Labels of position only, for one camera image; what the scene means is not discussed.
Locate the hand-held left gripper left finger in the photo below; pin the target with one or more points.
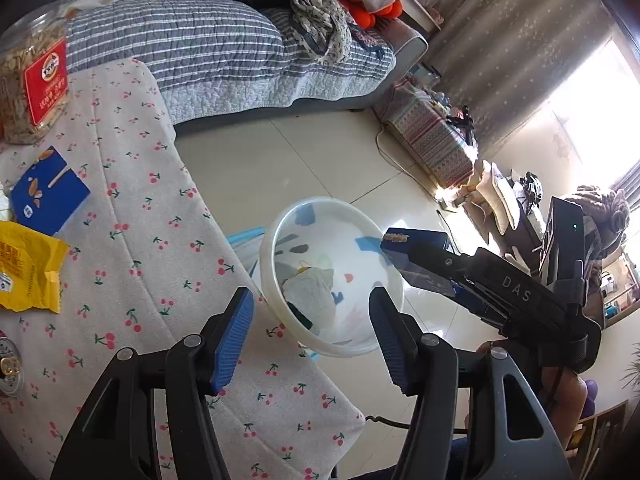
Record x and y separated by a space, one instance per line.
232 340

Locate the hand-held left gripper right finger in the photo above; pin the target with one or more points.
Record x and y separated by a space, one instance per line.
390 345

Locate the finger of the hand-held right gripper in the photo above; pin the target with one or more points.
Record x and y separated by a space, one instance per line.
430 280
445 260

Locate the white plastic waste bin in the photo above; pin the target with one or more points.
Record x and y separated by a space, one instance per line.
345 240

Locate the blue almond snack packet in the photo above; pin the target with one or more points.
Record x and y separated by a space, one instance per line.
50 195

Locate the person's right hand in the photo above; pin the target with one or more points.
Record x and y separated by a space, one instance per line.
565 395

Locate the beige cushion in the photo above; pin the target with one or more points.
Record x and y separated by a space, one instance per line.
500 195

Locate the light blue plastic bag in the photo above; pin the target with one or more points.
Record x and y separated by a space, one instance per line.
245 245

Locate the cherry print tablecloth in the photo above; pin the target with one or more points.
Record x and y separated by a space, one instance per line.
150 260

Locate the brown chunky knit blanket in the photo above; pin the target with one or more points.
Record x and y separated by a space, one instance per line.
600 210

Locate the patterned cloth covered box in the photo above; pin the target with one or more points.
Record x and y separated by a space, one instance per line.
430 135

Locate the yellow snack packet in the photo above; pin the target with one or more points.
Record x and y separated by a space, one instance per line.
25 270

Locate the beige patterned curtain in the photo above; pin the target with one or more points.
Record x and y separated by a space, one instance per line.
500 35

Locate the orange plush toy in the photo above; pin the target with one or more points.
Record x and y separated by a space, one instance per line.
380 12

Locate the white tissue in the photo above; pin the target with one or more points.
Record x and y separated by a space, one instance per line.
4 202

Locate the floral cloth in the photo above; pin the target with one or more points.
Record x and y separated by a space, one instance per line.
320 15

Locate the grey striped sofa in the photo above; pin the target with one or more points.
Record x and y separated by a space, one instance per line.
200 45

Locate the plastic nut jar red label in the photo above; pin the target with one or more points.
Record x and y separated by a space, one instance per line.
30 110

